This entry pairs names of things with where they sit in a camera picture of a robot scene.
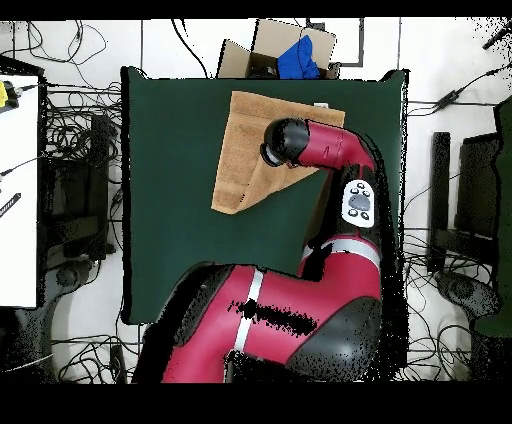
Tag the tan terry towel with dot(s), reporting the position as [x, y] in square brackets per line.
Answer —
[240, 152]

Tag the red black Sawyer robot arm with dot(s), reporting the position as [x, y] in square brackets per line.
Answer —
[300, 304]

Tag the dark green table cloth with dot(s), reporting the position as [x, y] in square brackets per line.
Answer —
[180, 240]

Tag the blue garment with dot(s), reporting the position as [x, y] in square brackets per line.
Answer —
[298, 62]

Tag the open cardboard box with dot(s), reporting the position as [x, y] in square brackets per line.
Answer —
[276, 38]

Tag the black equipment rack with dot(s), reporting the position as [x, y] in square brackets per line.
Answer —
[76, 192]

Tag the black upright stand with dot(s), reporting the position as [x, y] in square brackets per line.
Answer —
[440, 180]

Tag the black round floor foot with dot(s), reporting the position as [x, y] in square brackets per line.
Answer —
[67, 276]

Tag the black power strip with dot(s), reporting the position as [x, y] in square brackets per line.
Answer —
[118, 364]

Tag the dark grey chair base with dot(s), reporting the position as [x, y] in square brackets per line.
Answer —
[464, 290]

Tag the white desk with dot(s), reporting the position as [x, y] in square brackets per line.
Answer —
[18, 180]

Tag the black bar with white print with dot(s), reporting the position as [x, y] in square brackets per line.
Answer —
[10, 204]

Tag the dark green draped cloth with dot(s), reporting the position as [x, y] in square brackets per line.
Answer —
[506, 200]

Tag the yellow gadget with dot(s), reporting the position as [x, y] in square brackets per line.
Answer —
[2, 94]

